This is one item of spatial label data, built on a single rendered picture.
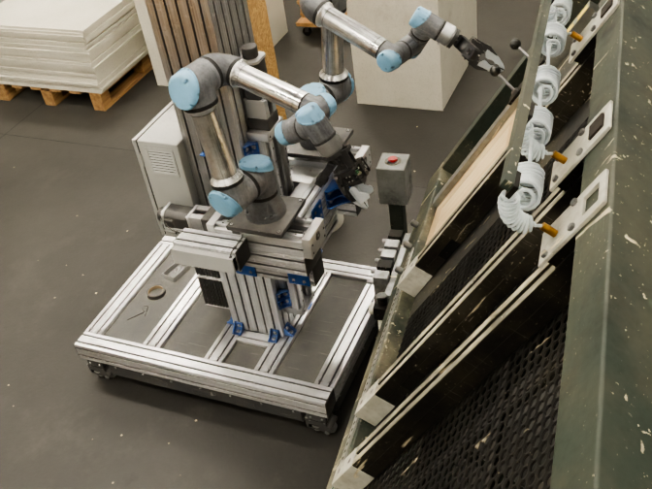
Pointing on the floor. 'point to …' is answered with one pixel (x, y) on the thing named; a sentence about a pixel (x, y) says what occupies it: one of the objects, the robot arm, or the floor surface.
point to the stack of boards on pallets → (71, 48)
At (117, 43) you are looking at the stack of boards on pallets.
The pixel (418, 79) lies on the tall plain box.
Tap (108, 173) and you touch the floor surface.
